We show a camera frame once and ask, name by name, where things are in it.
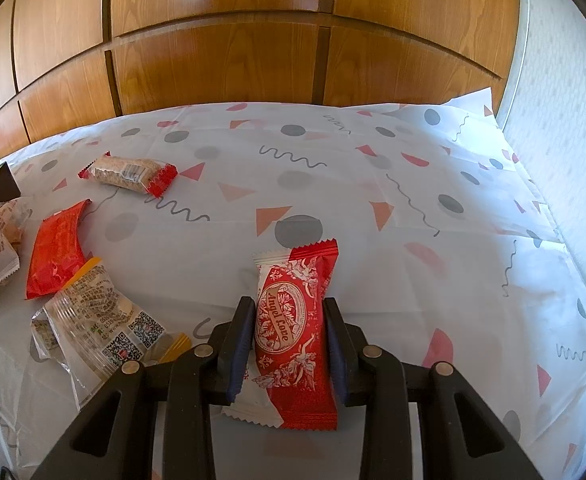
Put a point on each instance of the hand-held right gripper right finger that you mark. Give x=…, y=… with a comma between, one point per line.
x=335, y=355

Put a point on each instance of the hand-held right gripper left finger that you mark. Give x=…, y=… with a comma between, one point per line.
x=240, y=350

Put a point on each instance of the red white patterned snack packet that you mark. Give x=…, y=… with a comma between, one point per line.
x=285, y=320

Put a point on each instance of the clear packet with yellow ends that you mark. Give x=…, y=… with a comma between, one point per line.
x=93, y=310

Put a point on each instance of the clear sesame bar packet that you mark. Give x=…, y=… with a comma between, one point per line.
x=123, y=172

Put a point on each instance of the wooden panelled wardrobe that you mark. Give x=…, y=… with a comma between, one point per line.
x=223, y=60

